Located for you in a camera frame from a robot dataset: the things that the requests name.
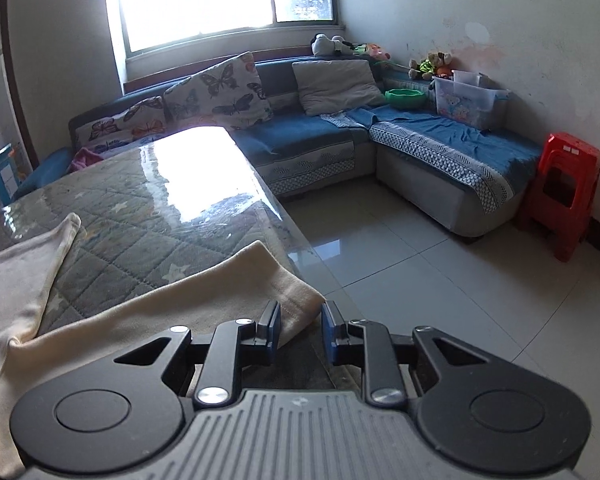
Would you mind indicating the brown teddy bear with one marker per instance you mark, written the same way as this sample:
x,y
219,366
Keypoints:
x,y
432,64

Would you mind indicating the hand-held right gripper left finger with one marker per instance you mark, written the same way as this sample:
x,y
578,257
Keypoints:
x,y
275,329

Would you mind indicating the pink cloth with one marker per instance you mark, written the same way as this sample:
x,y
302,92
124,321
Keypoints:
x,y
85,157

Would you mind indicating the large butterfly print pillow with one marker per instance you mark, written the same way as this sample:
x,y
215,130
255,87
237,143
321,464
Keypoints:
x,y
220,92

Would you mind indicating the clear plastic storage box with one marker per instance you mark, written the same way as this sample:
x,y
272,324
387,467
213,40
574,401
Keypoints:
x,y
467,97

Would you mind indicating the blue sofa cover cloth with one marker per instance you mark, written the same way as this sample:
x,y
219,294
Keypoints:
x,y
460,132

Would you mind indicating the green plastic basin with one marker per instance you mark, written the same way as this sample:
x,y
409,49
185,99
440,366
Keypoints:
x,y
405,98

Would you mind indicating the pink plush toy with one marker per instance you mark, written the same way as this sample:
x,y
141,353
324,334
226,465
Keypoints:
x,y
377,51

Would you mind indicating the blue corner sofa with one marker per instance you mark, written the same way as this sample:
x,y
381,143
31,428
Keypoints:
x,y
360,160

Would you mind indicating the cream cloth towel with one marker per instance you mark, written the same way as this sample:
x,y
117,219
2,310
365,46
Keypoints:
x,y
145,320

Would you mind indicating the window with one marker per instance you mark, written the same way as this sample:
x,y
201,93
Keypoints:
x,y
220,0

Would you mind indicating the grey square pillow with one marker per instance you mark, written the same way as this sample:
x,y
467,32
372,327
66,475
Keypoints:
x,y
337,85

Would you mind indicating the small butterfly print pillow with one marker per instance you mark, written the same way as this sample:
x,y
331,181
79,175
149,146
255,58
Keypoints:
x,y
125,120

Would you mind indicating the black and white plush toy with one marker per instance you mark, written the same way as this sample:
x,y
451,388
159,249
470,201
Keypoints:
x,y
332,45

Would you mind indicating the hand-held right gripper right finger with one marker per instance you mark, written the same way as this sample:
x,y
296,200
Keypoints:
x,y
328,332

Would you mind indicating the red plastic stool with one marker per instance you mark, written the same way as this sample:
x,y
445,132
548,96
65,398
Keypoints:
x,y
562,187

